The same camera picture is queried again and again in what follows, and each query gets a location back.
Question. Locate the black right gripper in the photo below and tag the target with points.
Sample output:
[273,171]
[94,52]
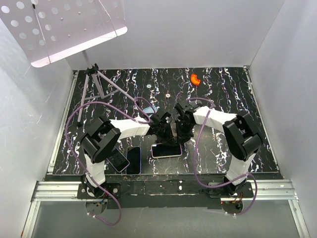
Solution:
[182,137]

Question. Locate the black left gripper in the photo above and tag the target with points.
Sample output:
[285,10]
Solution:
[168,140]

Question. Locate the pink phone case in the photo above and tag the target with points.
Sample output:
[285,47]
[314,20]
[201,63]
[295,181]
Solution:
[152,151]

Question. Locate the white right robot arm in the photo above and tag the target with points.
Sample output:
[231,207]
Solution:
[242,136]

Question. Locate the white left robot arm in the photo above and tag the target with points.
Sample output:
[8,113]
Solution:
[98,144]

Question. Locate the blue phone case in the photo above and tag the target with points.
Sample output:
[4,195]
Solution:
[150,110]

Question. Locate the purple edged black phone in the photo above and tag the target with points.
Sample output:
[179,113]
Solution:
[134,158]

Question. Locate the lilac phone tilted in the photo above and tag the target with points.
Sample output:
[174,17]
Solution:
[118,160]

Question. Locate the orange curved plastic part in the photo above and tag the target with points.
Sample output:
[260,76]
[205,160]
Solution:
[195,80]

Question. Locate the perforated music stand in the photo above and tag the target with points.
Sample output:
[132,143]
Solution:
[36,39]

